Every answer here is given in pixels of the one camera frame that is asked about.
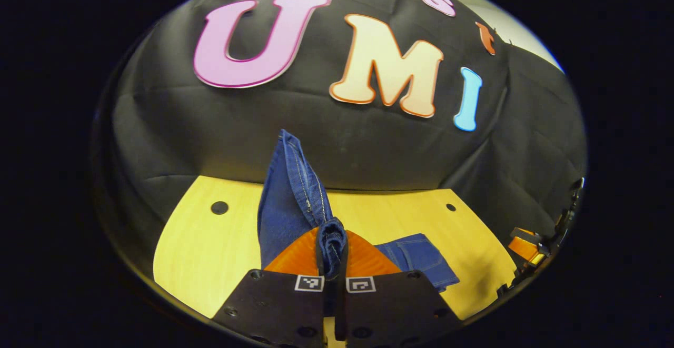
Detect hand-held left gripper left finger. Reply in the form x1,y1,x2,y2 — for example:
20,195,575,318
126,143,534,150
211,226,327,348

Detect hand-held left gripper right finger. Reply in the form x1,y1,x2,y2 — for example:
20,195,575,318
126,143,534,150
335,231,465,348

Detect blue denim jeans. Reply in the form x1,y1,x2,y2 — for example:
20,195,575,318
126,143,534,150
257,129,461,293

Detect black backdrop cloth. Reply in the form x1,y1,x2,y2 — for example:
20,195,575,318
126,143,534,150
92,0,589,285

